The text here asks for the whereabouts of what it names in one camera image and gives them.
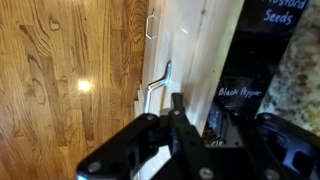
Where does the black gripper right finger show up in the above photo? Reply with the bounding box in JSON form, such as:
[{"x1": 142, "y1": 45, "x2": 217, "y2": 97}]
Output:
[{"x1": 209, "y1": 102, "x2": 320, "y2": 180}]

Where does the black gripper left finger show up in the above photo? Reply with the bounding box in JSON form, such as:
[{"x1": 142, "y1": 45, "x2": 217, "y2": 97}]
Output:
[{"x1": 76, "y1": 93, "x2": 218, "y2": 180}]

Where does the light wood spice drawer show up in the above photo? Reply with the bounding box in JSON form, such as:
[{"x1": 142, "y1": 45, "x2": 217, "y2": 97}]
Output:
[{"x1": 139, "y1": 0, "x2": 246, "y2": 180}]

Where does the light wood middle drawer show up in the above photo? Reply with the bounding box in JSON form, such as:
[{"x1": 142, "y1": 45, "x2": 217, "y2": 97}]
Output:
[{"x1": 141, "y1": 0, "x2": 168, "y2": 88}]

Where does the white baseboard trim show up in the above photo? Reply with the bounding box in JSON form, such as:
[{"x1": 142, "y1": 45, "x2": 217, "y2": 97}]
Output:
[{"x1": 133, "y1": 82, "x2": 146, "y2": 118}]

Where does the black pepper spice jar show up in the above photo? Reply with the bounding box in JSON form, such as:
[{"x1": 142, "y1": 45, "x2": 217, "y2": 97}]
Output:
[{"x1": 213, "y1": 72, "x2": 268, "y2": 112}]

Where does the brown spice jar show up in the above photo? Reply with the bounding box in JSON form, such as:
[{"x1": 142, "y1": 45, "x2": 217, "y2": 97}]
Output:
[{"x1": 200, "y1": 128, "x2": 228, "y2": 148}]

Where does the silver spice drawer handle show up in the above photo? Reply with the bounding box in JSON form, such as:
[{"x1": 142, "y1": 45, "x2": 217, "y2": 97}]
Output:
[{"x1": 142, "y1": 60, "x2": 173, "y2": 115}]

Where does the silver middle drawer handle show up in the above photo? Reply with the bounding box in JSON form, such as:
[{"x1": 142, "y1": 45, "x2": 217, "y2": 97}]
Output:
[{"x1": 145, "y1": 8, "x2": 158, "y2": 43}]

